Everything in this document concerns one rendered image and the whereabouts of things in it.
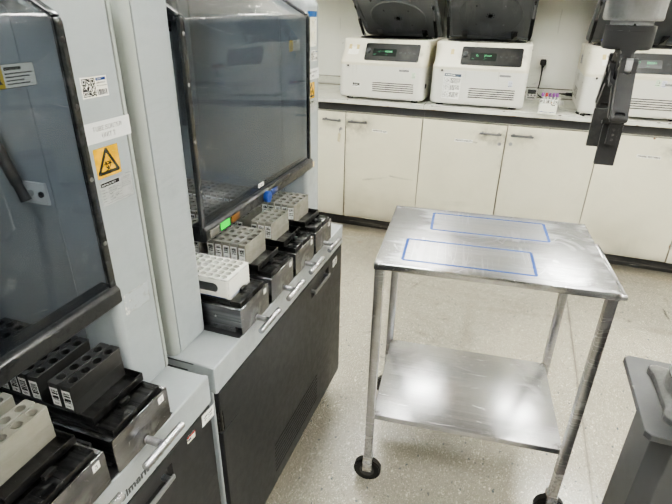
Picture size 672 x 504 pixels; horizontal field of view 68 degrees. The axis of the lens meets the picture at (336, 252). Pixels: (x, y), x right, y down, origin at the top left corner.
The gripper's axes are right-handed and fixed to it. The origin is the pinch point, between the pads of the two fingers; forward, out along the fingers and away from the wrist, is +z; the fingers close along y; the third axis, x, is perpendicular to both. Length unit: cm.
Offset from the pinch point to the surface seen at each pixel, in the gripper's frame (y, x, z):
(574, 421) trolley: 20, -14, 79
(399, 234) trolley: 35, 42, 38
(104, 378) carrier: -49, 73, 35
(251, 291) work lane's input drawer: -10, 67, 38
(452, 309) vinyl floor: 133, 29, 120
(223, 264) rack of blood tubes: -8, 76, 34
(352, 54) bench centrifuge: 222, 118, 4
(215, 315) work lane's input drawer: -17, 73, 42
